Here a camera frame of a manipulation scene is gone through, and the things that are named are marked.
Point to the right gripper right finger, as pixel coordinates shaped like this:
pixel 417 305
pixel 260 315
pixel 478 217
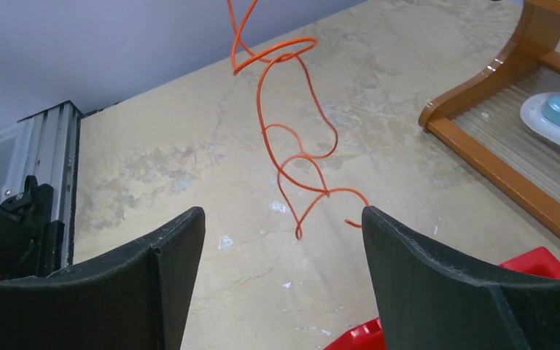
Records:
pixel 432 296

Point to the wooden three-tier shelf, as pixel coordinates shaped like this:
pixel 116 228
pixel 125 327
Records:
pixel 480 118

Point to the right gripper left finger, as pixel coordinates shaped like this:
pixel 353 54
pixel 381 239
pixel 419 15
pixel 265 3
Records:
pixel 135 296

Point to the red plastic bin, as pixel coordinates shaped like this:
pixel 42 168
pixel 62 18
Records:
pixel 369 335

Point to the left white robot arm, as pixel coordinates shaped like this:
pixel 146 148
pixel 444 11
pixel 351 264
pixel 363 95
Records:
pixel 31 241

